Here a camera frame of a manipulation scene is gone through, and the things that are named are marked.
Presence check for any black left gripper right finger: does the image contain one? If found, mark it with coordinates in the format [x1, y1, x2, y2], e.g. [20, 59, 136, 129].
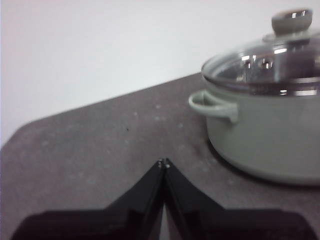
[163, 157, 312, 240]

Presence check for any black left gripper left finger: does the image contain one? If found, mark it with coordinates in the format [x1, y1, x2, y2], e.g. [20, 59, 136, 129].
[11, 157, 165, 240]

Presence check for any glass lid with green knob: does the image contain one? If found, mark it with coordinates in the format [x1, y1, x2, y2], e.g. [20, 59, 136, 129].
[201, 7, 320, 97]

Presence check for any pale green electric steamer pot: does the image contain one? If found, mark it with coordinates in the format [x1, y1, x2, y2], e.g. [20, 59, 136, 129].
[187, 74, 320, 186]

